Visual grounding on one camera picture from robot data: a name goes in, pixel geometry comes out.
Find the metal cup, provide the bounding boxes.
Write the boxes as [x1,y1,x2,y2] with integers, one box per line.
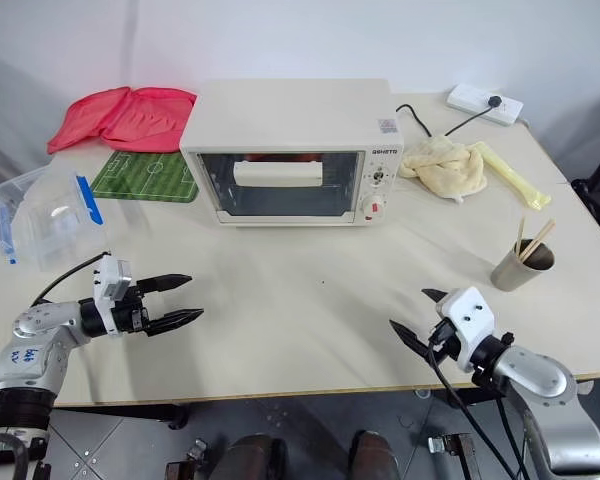
[490,239,557,293]

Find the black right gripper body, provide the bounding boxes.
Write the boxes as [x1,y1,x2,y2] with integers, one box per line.
[426,319,464,365]

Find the metal caster bracket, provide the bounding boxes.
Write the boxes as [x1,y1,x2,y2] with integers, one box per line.
[426,432,477,457]
[165,438,210,480]

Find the black power cord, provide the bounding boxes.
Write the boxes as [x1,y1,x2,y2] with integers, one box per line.
[395,102,496,139]

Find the white power strip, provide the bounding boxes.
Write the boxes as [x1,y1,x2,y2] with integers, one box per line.
[446,83,525,127]

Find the pale yellow towel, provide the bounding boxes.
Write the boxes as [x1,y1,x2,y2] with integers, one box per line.
[398,136,489,204]

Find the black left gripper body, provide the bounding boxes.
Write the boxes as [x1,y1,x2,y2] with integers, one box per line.
[111,281,152,336]

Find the white toaster oven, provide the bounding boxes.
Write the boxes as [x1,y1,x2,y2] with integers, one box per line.
[178,78,405,230]

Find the glass oven door with handle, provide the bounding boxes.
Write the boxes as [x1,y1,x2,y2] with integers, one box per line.
[188,148,365,225]

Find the red cloth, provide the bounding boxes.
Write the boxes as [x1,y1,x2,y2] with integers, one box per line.
[46,85,200,156]

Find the pale yellow plastic packet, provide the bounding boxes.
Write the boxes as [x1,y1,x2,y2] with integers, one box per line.
[471,140,553,211]

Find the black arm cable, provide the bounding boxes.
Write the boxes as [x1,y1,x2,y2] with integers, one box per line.
[426,324,534,480]
[28,253,107,307]

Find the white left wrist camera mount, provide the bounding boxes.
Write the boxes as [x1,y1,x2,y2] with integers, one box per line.
[91,255,134,334]

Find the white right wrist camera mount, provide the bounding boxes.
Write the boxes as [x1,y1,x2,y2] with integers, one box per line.
[435,285,499,374]

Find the clear plastic box blue clips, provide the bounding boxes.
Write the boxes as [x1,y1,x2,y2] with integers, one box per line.
[0,167,107,274]

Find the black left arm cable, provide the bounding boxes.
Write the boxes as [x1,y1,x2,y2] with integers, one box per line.
[28,253,107,307]

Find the green soccer field mat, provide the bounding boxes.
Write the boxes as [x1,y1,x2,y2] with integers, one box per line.
[89,150,202,204]

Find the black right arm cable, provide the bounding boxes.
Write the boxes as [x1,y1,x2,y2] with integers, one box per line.
[426,324,534,480]

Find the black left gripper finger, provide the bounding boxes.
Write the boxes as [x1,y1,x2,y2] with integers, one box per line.
[138,273,193,297]
[146,308,205,336]

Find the dark brown rounded shape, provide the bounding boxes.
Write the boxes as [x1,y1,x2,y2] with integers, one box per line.
[213,433,289,480]
[349,429,400,480]

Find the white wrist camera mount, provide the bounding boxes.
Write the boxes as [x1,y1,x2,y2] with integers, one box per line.
[435,285,499,374]
[91,255,134,334]

